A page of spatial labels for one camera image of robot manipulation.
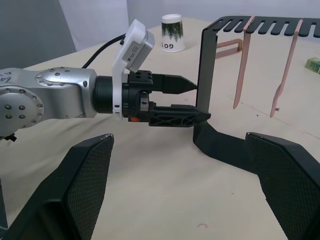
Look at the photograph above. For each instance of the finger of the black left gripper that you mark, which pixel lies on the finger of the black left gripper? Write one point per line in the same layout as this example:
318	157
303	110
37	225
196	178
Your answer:
175	83
175	116

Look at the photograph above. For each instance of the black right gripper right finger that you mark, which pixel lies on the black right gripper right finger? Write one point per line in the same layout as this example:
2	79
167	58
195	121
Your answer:
287	187

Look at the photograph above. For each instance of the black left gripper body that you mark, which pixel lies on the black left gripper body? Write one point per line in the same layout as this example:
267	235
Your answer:
137	82

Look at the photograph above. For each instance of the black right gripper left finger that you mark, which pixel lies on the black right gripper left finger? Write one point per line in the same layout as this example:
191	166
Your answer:
75	187

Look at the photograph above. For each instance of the black metal watch stand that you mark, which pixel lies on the black metal watch stand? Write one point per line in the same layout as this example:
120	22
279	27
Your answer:
206	62

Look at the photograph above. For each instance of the white paper cup forest print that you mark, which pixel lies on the white paper cup forest print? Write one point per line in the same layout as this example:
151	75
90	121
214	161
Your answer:
172	32

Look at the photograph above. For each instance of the small green box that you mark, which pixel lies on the small green box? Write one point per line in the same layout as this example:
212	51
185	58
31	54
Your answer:
313	65

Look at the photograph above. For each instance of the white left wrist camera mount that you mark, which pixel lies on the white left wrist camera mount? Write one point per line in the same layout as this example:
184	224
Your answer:
130	50

